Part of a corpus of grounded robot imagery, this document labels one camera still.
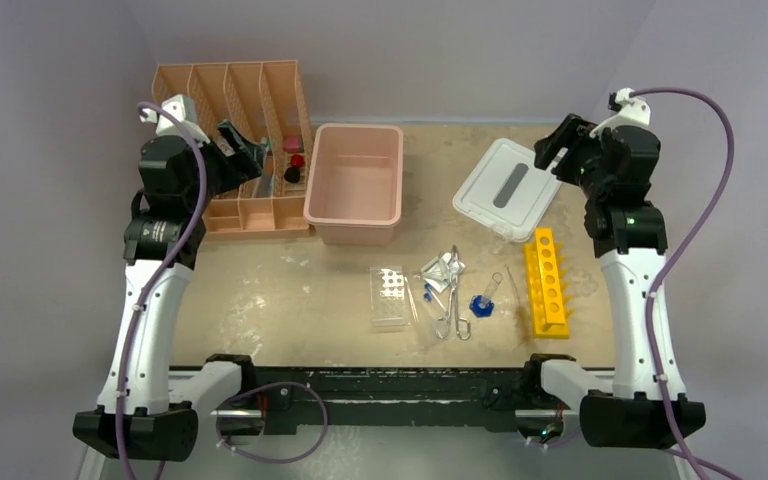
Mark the peach desk organizer rack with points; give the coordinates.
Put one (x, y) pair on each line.
(261, 99)

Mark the pink plastic bin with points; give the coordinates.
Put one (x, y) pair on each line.
(355, 183)

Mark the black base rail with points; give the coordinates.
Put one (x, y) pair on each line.
(496, 399)

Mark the red bottle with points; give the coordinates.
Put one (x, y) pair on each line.
(297, 161)

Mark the clear plastic bag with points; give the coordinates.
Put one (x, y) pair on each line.
(440, 270)

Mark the metal crucible tongs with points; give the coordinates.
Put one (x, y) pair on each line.
(452, 317)

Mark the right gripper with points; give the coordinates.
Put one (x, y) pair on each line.
(573, 135)

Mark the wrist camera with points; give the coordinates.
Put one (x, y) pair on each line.
(628, 110)
(181, 107)

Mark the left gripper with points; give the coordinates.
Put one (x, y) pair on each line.
(243, 164)

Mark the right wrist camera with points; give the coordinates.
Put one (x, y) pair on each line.
(628, 110)

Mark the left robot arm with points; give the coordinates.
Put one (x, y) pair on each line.
(138, 409)

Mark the small glass beaker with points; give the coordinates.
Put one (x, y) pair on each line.
(503, 232)

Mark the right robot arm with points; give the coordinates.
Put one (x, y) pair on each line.
(646, 405)

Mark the glass stirring rod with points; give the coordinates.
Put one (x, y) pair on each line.
(411, 301)

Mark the clear acrylic tube rack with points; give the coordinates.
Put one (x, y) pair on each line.
(388, 297)

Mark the pink box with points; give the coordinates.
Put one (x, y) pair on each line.
(293, 144)

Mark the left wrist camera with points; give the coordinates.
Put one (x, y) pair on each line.
(181, 107)

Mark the yellow test tube rack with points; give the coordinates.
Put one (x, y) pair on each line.
(546, 286)

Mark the white plastic lid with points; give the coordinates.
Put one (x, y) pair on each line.
(506, 187)

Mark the small blue cap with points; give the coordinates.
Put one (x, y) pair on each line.
(430, 293)

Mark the black bottle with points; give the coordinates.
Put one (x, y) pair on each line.
(292, 175)

